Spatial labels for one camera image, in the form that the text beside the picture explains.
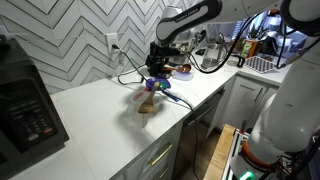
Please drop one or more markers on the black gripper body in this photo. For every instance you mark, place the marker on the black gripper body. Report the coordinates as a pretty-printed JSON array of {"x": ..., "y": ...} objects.
[{"x": 157, "y": 59}]

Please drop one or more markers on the green packet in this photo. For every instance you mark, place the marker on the green packet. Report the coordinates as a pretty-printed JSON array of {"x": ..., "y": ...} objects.
[{"x": 164, "y": 84}]

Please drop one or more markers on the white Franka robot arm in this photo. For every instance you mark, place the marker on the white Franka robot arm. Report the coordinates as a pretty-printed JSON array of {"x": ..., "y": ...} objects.
[{"x": 293, "y": 110}]

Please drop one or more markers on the blue snack packet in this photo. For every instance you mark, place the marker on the blue snack packet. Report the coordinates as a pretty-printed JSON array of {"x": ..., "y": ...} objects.
[{"x": 172, "y": 96}]

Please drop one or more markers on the purple plastic lid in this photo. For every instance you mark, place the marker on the purple plastic lid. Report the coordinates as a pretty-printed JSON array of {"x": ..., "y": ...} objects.
[{"x": 151, "y": 84}]

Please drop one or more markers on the copper measuring spoon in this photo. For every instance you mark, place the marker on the copper measuring spoon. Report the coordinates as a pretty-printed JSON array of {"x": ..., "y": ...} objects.
[{"x": 181, "y": 68}]

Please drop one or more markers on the clear plastic container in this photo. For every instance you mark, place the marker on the clear plastic container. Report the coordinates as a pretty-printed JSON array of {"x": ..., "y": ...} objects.
[
  {"x": 158, "y": 101},
  {"x": 183, "y": 76}
]

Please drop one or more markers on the metal utensil pot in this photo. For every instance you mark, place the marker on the metal utensil pot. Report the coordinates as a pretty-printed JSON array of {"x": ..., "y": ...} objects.
[{"x": 180, "y": 60}]

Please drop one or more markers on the wooden spatula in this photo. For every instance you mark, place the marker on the wooden spatula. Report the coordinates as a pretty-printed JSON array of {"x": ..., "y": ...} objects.
[{"x": 148, "y": 101}]

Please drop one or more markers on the black ladle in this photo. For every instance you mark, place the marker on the black ladle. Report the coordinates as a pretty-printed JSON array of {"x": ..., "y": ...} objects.
[{"x": 201, "y": 36}]

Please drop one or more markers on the glass kettle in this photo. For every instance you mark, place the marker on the glass kettle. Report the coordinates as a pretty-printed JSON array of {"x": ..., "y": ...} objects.
[{"x": 213, "y": 56}]

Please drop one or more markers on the stainless dishwasher front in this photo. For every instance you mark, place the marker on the stainless dishwasher front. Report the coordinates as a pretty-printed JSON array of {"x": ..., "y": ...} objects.
[{"x": 203, "y": 113}]

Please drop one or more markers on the black clip stand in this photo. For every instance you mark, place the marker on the black clip stand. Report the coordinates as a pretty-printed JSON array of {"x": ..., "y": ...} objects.
[{"x": 240, "y": 61}]

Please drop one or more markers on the green orange box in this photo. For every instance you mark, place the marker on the green orange box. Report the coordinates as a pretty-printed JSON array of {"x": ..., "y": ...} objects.
[{"x": 248, "y": 48}]

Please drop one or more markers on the patterned drying mat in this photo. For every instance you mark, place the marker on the patterned drying mat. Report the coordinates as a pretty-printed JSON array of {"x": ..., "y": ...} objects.
[{"x": 258, "y": 64}]

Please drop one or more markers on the wooden butcher block board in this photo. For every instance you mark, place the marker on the wooden butcher block board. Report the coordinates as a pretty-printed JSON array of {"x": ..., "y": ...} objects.
[{"x": 218, "y": 155}]

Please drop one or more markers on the black microwave oven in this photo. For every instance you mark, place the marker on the black microwave oven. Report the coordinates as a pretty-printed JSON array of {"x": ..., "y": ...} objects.
[{"x": 23, "y": 110}]

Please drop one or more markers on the white wall outlet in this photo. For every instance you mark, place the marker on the white wall outlet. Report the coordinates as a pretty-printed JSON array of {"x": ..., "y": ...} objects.
[{"x": 112, "y": 39}]

